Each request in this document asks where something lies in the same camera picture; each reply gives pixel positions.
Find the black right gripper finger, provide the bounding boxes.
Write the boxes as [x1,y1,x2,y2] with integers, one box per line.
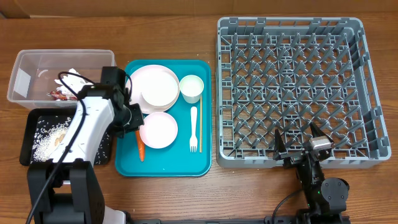
[274,129,287,153]
[310,122,325,138]

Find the orange carrot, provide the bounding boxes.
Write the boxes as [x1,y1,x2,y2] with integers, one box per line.
[135,131,145,162]

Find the small pink plate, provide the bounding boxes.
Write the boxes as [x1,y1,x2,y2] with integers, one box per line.
[139,112,178,149]

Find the white napkin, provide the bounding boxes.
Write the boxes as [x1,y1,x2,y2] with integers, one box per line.
[55,75,92,96]

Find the red snack wrapper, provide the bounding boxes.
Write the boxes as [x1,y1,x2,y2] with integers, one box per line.
[47,91,77,101]

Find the rice and peanuts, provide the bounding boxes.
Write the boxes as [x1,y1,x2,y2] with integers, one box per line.
[30,115,113,165]

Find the white bowl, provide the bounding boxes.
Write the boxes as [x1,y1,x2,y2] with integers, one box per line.
[142,71,178,107]

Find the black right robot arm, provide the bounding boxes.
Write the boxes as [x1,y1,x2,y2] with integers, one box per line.
[270,122,351,224]

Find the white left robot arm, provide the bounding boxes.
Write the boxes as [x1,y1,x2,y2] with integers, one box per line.
[26,67,144,223]

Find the grey dishwasher rack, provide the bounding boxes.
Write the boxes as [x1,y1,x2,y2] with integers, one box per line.
[215,17,392,169]

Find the large white plate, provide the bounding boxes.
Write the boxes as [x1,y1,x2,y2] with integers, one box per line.
[126,65,180,114]

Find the white plastic fork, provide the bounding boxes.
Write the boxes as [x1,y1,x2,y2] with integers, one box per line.
[189,106,198,152]

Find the white cup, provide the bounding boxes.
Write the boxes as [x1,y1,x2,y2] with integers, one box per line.
[180,75,204,104]

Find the teal plastic tray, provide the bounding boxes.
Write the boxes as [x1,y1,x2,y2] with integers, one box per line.
[115,59,213,177]

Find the wooden chopstick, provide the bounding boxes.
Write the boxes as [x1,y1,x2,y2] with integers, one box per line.
[199,96,203,153]

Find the black plastic tray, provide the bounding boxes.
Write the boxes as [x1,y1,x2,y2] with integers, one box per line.
[19,107,113,167]

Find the clear plastic bin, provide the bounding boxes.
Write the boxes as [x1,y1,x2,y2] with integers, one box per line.
[7,49,116,110]

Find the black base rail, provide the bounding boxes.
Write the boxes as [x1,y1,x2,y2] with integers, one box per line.
[129,216,351,224]

